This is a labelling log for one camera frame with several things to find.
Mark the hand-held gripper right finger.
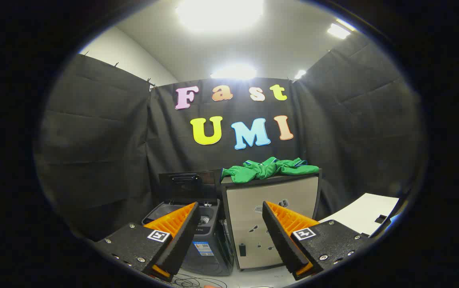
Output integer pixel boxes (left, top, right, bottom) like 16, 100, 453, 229
262, 200, 371, 280

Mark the black backdrop cloth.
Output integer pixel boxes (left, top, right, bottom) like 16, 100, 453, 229
34, 38, 428, 244

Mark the tangled black cable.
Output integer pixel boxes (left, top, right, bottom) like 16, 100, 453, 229
172, 275, 230, 288

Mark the white flat board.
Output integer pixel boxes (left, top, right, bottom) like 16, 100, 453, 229
318, 193, 400, 236

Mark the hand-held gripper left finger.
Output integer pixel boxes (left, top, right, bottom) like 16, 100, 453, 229
95, 202, 201, 282

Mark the ceiling light panel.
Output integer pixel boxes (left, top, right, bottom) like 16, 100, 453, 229
176, 0, 264, 32
212, 66, 257, 80
327, 23, 352, 40

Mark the beige cabinet with black frame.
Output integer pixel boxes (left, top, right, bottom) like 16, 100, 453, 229
220, 170, 323, 271

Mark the green polo shirt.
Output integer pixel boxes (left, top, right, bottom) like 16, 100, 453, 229
220, 157, 320, 184

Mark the grey washing machine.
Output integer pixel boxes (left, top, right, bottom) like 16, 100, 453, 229
142, 200, 234, 276

